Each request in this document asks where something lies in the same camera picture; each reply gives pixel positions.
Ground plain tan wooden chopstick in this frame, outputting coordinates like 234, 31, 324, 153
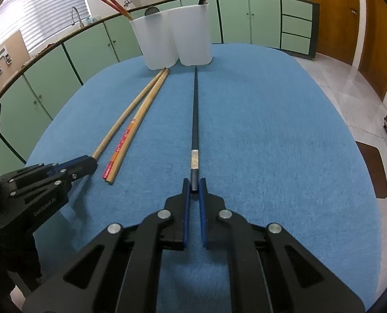
105, 68, 171, 185

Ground black chopstick silver band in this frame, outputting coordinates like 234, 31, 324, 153
190, 67, 199, 194

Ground red patterned bamboo chopstick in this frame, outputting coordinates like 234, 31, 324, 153
100, 0, 135, 21

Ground green lower kitchen cabinets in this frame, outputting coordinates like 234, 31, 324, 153
0, 0, 320, 174

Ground cardboard board with devices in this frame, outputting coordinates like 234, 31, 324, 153
0, 31, 31, 91

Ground blue table mat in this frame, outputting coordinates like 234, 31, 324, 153
27, 44, 382, 312

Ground chrome sink faucet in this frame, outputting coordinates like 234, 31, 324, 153
71, 7, 84, 29

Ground white window blinds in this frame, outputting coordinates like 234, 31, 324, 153
0, 0, 89, 50

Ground red brown chopstick in holder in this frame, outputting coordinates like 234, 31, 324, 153
100, 0, 134, 21

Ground white twin utensil holder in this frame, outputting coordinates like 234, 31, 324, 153
130, 4, 213, 70

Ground dark spoon in holder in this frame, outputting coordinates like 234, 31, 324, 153
145, 6, 159, 16

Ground left wooden door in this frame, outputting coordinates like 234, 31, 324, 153
313, 0, 360, 65

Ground wooden door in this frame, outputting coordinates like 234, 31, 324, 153
359, 0, 387, 99
313, 0, 360, 65

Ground right wooden door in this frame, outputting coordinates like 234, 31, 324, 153
359, 0, 387, 99

